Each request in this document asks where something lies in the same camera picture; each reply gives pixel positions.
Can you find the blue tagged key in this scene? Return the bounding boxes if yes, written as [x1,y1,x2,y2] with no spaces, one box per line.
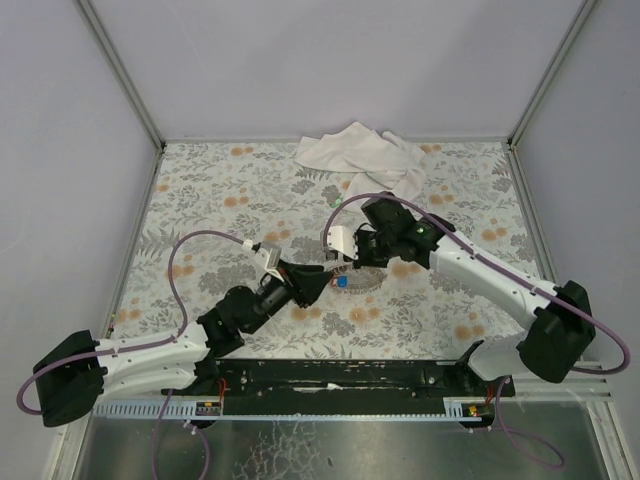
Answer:
[332,275,349,289]

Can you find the white disc with keyrings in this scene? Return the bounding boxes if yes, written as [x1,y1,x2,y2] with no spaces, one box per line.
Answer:
[330,264,387,294]

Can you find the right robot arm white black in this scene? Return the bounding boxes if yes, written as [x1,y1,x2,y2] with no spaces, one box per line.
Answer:
[354,196,595,383]

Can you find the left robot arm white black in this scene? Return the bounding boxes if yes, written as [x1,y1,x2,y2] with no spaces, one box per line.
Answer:
[33,261,334,428]

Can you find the white crumpled cloth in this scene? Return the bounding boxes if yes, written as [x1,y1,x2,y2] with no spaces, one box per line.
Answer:
[295,122,426,200]

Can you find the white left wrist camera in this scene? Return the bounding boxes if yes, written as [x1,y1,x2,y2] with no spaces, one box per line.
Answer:
[242,239,281,273]

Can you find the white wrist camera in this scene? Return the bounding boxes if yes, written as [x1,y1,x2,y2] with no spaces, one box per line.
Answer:
[322,225,359,261]
[242,239,281,273]

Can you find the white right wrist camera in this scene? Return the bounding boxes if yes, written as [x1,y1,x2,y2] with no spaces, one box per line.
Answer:
[322,225,359,261]

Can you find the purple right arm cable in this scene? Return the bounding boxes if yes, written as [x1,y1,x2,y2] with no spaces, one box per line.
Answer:
[321,192,631,374]

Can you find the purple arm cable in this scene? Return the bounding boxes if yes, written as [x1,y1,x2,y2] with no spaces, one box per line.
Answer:
[321,192,631,374]
[15,229,251,415]

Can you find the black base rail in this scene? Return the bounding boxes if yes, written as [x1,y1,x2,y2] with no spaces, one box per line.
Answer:
[168,359,500,410]

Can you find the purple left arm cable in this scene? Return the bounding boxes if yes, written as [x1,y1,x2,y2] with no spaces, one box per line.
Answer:
[15,229,251,415]

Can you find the white slotted cable duct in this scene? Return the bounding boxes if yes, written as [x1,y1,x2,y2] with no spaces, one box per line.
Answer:
[92,397,493,427]

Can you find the purple right floor cable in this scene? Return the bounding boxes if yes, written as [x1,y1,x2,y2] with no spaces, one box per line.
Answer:
[492,382,569,471]

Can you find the purple floor cable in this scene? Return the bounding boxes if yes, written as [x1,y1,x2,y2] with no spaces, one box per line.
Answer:
[149,389,211,480]
[492,382,569,471]

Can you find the purple left floor cable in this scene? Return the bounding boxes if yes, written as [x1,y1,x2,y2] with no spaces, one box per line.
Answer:
[149,389,211,480]

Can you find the grey aluminium corner post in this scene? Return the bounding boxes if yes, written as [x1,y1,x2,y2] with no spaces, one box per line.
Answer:
[506,0,600,154]

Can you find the grey left corner post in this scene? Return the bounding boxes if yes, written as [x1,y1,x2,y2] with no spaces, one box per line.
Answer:
[73,0,165,152]

